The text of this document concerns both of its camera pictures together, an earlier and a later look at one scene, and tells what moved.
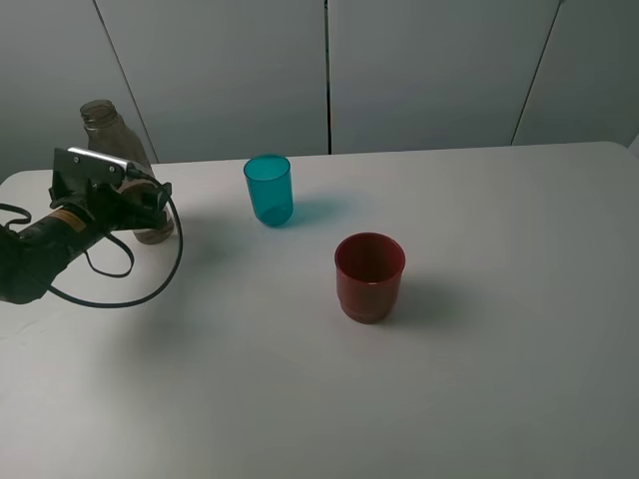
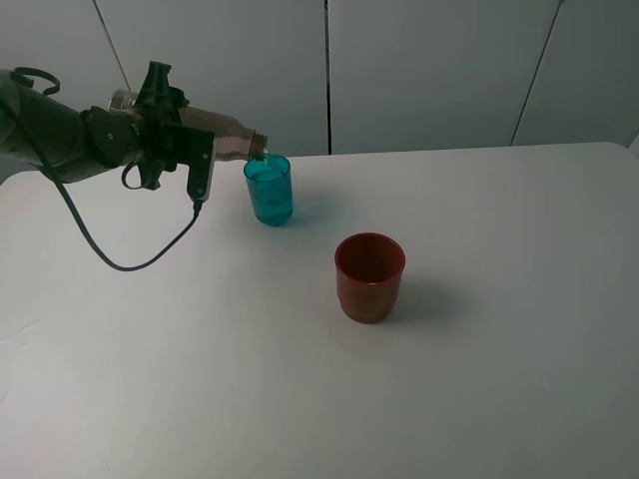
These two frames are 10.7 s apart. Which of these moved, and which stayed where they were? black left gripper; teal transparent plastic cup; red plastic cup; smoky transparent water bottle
Moved: smoky transparent water bottle; black left gripper
Stayed: teal transparent plastic cup; red plastic cup
